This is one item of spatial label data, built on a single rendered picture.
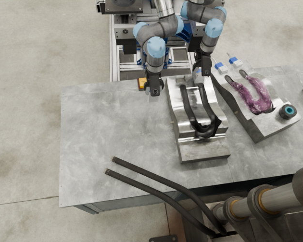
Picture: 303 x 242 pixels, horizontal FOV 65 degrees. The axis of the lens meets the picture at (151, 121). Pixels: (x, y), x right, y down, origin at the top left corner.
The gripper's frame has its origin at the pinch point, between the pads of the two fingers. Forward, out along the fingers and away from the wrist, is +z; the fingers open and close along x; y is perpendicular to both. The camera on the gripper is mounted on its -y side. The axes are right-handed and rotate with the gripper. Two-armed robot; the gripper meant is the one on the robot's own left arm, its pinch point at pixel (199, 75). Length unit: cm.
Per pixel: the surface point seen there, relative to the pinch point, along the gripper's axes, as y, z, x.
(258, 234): -85, -13, 0
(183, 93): -9.8, 3.0, 10.6
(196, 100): -15.2, 2.7, 4.6
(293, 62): 70, 91, -146
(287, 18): 136, 91, -166
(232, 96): -15.1, 2.2, -16.5
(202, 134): -35.1, 4.0, 5.8
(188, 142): -38.6, 5.1, 13.9
